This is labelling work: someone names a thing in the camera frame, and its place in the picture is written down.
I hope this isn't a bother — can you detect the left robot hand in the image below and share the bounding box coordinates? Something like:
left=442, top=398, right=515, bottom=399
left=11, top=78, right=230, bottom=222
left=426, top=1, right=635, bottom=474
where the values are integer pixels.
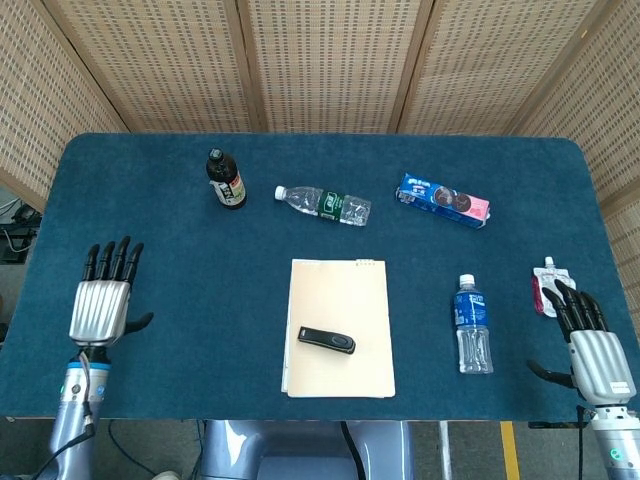
left=67, top=235, right=155, bottom=348

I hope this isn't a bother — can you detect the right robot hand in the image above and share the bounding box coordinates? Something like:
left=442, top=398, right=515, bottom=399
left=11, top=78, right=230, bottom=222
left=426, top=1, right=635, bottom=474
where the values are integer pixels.
left=526, top=279, right=632, bottom=406

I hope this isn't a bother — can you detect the black stapler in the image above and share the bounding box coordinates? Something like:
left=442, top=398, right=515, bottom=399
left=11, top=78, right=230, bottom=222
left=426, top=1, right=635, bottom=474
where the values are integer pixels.
left=297, top=325, right=358, bottom=356

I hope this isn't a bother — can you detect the white pink drink pouch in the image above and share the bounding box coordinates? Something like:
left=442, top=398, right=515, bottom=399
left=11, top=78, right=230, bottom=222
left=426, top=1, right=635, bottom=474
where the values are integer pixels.
left=530, top=256, right=576, bottom=318

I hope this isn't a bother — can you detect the blue table cloth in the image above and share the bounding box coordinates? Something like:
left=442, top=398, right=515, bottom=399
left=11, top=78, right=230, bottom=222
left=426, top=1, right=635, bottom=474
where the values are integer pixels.
left=0, top=131, right=640, bottom=422

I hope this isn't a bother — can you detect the blue-label water bottle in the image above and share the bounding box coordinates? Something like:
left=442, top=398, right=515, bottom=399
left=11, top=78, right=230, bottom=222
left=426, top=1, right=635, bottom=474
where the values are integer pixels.
left=452, top=273, right=495, bottom=375

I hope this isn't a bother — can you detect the brown tea bottle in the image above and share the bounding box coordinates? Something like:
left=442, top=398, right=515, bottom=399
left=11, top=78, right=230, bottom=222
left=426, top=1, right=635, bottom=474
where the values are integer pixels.
left=205, top=147, right=248, bottom=211

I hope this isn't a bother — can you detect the blue cookie box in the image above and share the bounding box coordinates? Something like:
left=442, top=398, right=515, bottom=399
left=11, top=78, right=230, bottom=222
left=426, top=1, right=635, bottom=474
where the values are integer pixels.
left=395, top=172, right=493, bottom=231

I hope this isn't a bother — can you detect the beige spiral notebook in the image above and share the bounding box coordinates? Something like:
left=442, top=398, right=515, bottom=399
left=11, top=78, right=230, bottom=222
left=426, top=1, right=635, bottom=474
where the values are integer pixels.
left=280, top=257, right=397, bottom=400

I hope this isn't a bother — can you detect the clear green-label water bottle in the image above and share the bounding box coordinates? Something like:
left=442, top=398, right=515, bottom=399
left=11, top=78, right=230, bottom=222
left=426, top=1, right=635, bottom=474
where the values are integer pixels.
left=273, top=184, right=373, bottom=228

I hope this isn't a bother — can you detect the grey robot torso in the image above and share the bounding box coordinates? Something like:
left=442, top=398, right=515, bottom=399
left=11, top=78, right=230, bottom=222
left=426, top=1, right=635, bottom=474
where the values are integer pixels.
left=198, top=419, right=416, bottom=480

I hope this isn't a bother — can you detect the woven folding screen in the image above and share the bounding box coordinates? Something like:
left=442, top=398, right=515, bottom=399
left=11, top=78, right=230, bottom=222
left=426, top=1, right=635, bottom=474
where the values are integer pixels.
left=0, top=0, right=640, bottom=321

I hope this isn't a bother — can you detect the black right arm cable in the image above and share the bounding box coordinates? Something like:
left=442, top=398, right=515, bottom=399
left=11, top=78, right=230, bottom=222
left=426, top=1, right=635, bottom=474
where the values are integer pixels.
left=575, top=404, right=591, bottom=480

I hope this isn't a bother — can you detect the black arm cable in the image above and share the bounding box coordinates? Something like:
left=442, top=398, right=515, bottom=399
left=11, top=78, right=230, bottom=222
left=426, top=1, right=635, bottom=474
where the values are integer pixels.
left=575, top=404, right=591, bottom=480
left=29, top=349, right=97, bottom=480

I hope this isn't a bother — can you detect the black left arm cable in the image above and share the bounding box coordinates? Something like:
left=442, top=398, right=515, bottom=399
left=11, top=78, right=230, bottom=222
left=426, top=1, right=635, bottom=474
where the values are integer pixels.
left=29, top=349, right=97, bottom=480

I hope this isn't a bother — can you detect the black torso cable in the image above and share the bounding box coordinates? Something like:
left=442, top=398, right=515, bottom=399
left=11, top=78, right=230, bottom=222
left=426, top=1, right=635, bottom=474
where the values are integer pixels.
left=340, top=421, right=370, bottom=480

